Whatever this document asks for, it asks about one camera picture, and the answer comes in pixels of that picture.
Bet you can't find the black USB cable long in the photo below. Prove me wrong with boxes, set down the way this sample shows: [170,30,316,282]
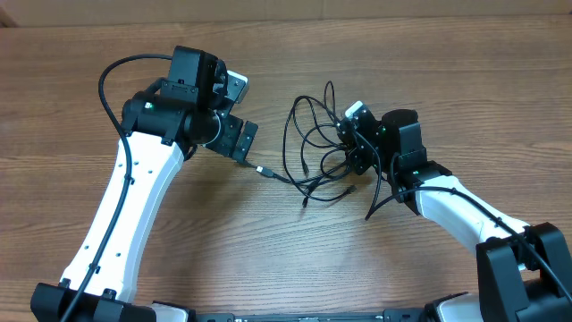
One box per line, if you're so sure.
[250,95,357,208]

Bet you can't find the black USB cable short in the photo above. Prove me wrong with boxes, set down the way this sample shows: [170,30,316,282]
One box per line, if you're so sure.
[295,80,357,208]

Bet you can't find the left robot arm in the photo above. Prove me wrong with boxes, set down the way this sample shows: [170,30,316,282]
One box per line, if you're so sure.
[30,46,257,321]

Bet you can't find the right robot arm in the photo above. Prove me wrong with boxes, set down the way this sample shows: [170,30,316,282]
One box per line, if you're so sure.
[334,102,571,322]

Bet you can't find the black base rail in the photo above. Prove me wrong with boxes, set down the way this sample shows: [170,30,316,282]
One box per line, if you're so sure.
[151,292,470,322]

